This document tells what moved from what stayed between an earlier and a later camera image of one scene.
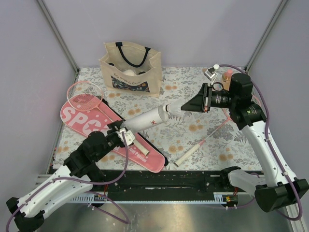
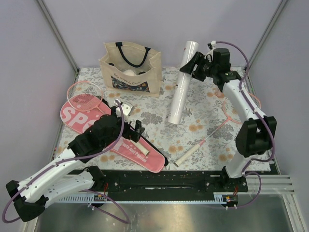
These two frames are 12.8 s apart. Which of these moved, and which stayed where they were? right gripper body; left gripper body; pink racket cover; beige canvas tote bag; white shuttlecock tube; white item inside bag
Moved: white shuttlecock tube; left gripper body; right gripper body
Stayed: beige canvas tote bag; white item inside bag; pink racket cover
